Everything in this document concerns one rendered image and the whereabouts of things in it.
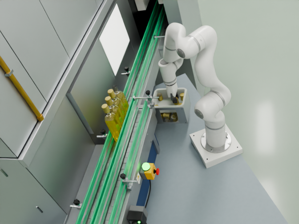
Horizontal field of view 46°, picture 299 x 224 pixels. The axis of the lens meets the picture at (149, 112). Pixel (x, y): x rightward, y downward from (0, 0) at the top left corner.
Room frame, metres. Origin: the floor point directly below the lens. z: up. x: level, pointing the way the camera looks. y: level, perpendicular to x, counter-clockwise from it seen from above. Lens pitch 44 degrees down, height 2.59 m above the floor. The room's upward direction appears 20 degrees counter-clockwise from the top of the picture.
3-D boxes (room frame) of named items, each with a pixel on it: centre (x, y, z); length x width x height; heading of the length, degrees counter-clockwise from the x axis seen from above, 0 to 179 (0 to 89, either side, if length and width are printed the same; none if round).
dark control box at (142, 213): (0.98, 0.25, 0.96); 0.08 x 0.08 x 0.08; 63
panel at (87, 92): (1.89, 0.16, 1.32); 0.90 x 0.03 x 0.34; 153
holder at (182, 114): (1.72, -0.13, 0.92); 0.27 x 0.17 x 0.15; 63
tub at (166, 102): (1.71, -0.15, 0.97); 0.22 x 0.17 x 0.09; 63
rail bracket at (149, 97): (1.65, -0.01, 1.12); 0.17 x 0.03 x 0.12; 63
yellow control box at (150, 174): (1.24, 0.12, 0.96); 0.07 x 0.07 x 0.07; 63
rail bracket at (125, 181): (1.09, 0.22, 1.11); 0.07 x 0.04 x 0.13; 63
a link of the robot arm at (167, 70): (1.70, -0.20, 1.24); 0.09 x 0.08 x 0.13; 121
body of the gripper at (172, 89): (1.70, -0.19, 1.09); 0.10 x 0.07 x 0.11; 152
